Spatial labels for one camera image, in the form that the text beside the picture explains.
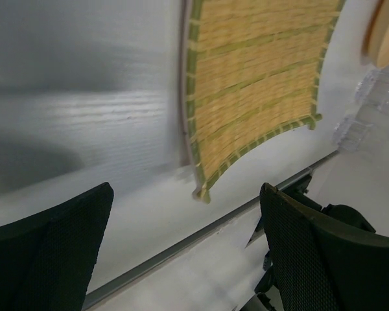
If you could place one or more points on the aluminium table edge rail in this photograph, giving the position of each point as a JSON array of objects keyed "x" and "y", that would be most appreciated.
[{"x": 160, "y": 253}]

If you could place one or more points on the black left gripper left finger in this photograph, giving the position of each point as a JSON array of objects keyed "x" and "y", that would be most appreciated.
[{"x": 47, "y": 259}]

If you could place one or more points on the clear plastic cup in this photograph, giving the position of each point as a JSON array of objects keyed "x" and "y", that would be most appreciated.
[
  {"x": 350, "y": 133},
  {"x": 373, "y": 91}
]

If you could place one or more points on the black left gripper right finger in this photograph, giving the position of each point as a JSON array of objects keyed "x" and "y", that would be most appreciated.
[{"x": 321, "y": 263}]

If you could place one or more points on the beige plastic plate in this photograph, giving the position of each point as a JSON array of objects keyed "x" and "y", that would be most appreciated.
[{"x": 376, "y": 42}]

